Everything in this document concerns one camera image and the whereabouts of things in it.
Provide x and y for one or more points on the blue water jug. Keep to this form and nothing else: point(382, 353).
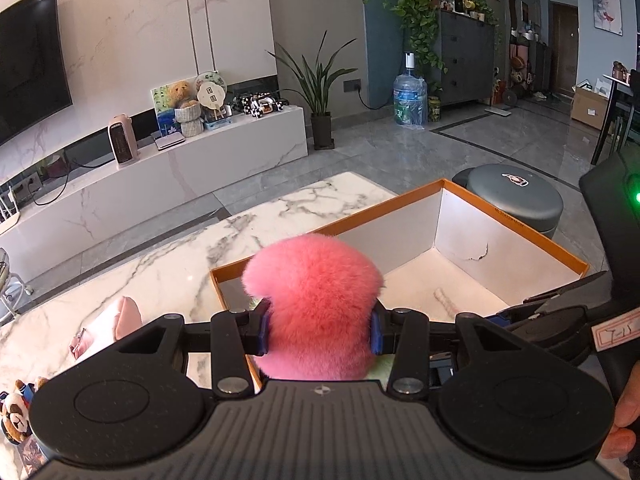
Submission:
point(410, 96)

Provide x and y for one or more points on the red panda plush keychain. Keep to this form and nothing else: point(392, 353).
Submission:
point(15, 405)

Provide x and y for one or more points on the person right hand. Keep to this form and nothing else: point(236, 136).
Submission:
point(621, 439)

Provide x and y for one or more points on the orange cardboard box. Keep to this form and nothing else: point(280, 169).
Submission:
point(440, 249)

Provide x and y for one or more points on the brown teddy bear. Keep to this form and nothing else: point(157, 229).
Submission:
point(180, 95)

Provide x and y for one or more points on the black wall television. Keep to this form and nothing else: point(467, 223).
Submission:
point(33, 81)

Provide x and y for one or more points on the hanging green ivy plant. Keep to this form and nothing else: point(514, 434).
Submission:
point(419, 19)

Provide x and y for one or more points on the white marble tv console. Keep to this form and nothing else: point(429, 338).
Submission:
point(110, 199)

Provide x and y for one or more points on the white wifi router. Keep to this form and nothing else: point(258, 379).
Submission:
point(9, 212)

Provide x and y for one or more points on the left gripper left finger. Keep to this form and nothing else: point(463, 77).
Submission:
point(233, 338)

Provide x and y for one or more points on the black white toy figures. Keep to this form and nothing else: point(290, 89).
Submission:
point(259, 104)

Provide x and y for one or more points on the pink fluffy ball plush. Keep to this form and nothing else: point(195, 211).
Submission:
point(322, 293)

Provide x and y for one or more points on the framed wall picture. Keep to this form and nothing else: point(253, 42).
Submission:
point(607, 16)

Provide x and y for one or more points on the potted long-leaf plant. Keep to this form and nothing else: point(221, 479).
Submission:
point(315, 80)

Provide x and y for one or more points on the white round paper fan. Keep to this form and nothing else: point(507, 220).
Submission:
point(211, 92)

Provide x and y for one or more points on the cardboard box on floor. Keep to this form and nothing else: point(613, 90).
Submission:
point(589, 106)

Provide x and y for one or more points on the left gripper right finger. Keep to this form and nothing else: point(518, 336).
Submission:
point(403, 334)

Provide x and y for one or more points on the pink fabric pouch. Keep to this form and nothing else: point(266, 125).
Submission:
point(118, 320)

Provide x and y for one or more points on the dark grey drawer cabinet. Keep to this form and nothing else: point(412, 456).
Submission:
point(468, 55)

